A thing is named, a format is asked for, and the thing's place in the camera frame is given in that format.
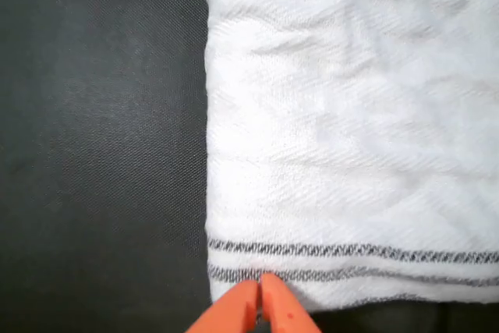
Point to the white striped towel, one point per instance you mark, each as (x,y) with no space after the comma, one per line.
(351,114)

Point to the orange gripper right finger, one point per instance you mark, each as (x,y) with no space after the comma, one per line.
(284,313)

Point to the large black desk mat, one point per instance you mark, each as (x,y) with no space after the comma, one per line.
(97,134)

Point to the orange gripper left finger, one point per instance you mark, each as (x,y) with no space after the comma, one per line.
(230,313)

